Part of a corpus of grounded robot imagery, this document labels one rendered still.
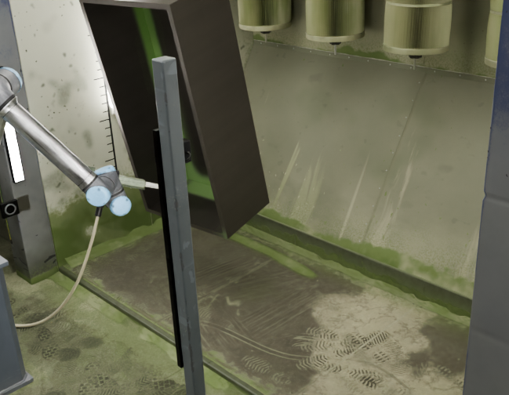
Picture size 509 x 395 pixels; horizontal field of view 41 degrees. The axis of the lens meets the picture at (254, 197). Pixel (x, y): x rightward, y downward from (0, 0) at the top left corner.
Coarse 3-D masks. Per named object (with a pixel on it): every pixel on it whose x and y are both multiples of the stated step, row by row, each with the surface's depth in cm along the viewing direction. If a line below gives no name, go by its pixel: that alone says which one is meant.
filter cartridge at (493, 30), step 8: (496, 0) 304; (496, 8) 304; (496, 16) 305; (488, 24) 315; (496, 24) 306; (488, 32) 315; (496, 32) 307; (488, 40) 315; (496, 40) 308; (488, 48) 315; (496, 48) 308; (488, 56) 316; (496, 56) 310; (488, 64) 316
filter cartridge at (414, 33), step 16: (400, 0) 335; (416, 0) 332; (432, 0) 331; (448, 0) 335; (384, 16) 350; (400, 16) 337; (416, 16) 334; (432, 16) 333; (448, 16) 339; (384, 32) 351; (400, 32) 340; (416, 32) 336; (432, 32) 336; (448, 32) 342; (384, 48) 352; (400, 48) 343; (416, 48) 341; (432, 48) 339; (448, 48) 347
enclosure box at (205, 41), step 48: (96, 0) 306; (144, 0) 289; (192, 0) 287; (96, 48) 326; (144, 48) 351; (192, 48) 294; (144, 96) 358; (192, 96) 300; (240, 96) 325; (144, 144) 366; (192, 144) 379; (240, 144) 333; (144, 192) 374; (192, 192) 386; (240, 192) 342
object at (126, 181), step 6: (90, 168) 321; (120, 180) 326; (126, 180) 327; (132, 180) 328; (138, 180) 330; (144, 180) 332; (126, 186) 328; (132, 186) 329; (138, 186) 330; (144, 186) 331; (150, 186) 334; (156, 186) 335; (96, 210) 327; (102, 210) 328
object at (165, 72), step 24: (168, 72) 186; (168, 96) 188; (168, 120) 190; (168, 144) 193; (168, 168) 197; (168, 192) 201; (168, 216) 205; (192, 264) 212; (192, 288) 215; (192, 312) 217; (192, 336) 221; (192, 360) 224; (192, 384) 228
